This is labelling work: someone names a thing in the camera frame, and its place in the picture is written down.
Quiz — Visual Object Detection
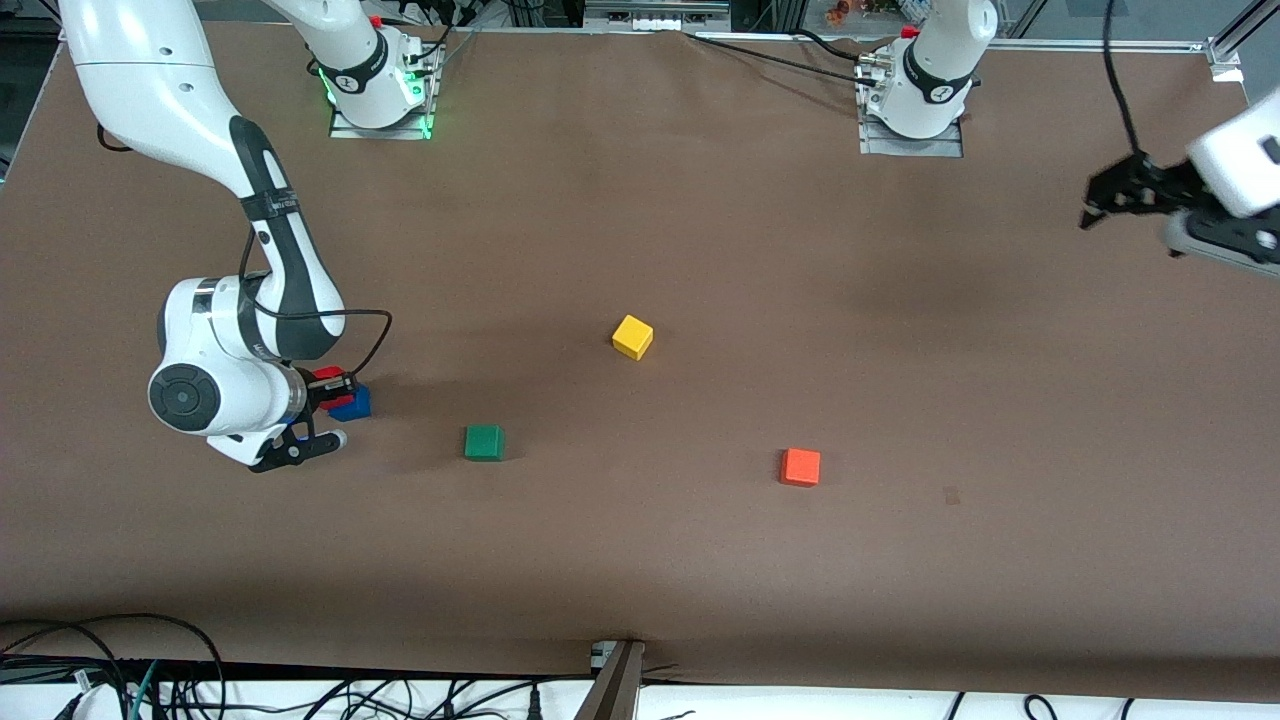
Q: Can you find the red wooden cube block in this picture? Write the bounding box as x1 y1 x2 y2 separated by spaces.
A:
312 366 357 409

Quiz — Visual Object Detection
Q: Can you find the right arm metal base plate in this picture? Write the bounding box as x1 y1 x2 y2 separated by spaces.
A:
328 40 443 141

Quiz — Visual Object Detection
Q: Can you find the green floor cable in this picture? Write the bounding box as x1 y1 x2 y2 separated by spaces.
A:
126 660 161 720

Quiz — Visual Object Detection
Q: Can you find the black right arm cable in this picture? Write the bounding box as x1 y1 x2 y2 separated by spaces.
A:
238 225 394 377

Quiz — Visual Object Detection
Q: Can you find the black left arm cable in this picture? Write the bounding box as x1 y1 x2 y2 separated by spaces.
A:
1103 0 1149 161

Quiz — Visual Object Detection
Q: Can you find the short black table cable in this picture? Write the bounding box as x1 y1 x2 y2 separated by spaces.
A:
790 27 873 63

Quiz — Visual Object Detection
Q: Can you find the yellow wooden cube block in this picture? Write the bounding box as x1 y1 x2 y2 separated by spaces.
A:
612 314 655 362

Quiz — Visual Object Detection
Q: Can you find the long black table cable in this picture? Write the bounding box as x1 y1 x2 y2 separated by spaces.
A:
685 30 883 87

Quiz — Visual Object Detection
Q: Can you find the white power strip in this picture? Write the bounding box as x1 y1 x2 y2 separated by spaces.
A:
585 0 733 32

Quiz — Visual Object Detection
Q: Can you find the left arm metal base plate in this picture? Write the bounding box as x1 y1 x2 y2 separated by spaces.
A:
856 50 967 159

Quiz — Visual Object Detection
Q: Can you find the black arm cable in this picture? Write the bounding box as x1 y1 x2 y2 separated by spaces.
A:
238 225 394 377
1103 0 1149 161

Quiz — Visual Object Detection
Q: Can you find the aluminium corner frame profile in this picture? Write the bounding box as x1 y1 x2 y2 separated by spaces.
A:
1205 0 1280 83

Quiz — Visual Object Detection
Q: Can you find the looped black floor cable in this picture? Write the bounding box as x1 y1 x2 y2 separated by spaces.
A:
0 612 231 720

